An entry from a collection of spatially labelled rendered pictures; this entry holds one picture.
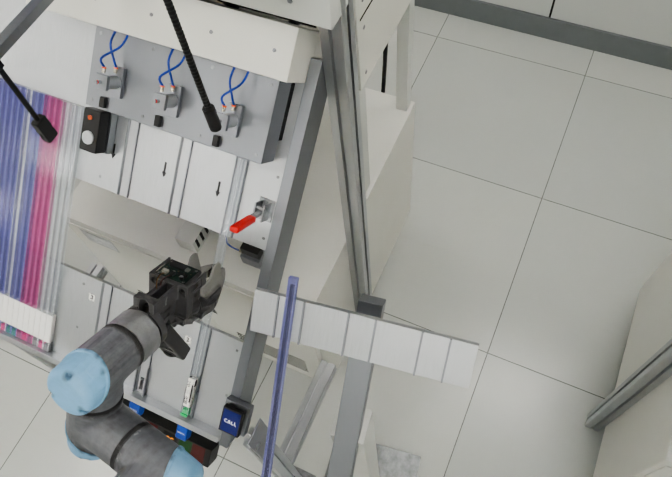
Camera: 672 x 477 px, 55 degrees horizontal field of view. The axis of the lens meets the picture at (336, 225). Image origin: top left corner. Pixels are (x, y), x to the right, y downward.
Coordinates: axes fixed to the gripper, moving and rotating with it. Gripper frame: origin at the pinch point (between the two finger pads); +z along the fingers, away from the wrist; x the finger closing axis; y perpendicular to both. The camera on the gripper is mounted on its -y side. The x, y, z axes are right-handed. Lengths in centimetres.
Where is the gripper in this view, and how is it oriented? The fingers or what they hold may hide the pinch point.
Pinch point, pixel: (214, 274)
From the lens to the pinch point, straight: 114.8
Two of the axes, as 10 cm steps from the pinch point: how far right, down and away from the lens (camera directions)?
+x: -9.1, -3.3, 2.6
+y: 1.6, -8.5, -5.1
